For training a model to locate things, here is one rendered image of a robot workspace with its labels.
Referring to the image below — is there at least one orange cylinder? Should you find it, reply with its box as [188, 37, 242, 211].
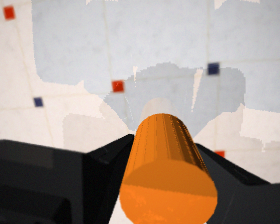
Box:
[119, 113, 217, 224]

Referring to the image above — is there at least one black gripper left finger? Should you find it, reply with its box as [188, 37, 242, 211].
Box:
[0, 134, 135, 224]

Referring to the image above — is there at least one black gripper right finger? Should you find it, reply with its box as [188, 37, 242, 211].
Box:
[194, 143, 280, 224]

